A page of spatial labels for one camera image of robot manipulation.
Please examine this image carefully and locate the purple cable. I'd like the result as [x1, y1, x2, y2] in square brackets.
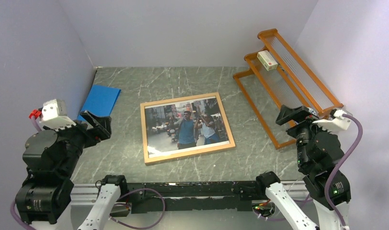
[10, 109, 166, 230]
[253, 114, 364, 230]

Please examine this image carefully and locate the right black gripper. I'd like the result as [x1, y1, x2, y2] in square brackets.
[275, 103, 335, 168]

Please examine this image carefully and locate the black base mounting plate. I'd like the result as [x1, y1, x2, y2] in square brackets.
[117, 181, 268, 214]

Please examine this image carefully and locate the aluminium rail frame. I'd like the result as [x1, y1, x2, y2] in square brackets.
[42, 179, 339, 230]

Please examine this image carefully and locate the white red small box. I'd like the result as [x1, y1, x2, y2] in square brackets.
[257, 50, 278, 71]

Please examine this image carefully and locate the light wooden picture frame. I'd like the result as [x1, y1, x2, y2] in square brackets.
[140, 92, 236, 166]

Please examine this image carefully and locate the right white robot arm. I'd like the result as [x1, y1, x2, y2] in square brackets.
[254, 105, 351, 230]

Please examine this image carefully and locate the blue paper sheet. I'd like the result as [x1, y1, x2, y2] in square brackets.
[81, 85, 121, 116]

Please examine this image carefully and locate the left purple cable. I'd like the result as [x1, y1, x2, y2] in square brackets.
[10, 109, 166, 230]

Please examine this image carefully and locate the orange wooden shelf rack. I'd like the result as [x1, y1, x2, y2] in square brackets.
[233, 29, 344, 150]

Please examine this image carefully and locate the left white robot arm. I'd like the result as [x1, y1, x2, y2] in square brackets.
[14, 109, 112, 229]

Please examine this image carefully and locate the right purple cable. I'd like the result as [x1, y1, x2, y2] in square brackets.
[253, 114, 364, 230]

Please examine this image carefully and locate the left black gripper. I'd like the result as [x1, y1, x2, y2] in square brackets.
[47, 108, 111, 175]

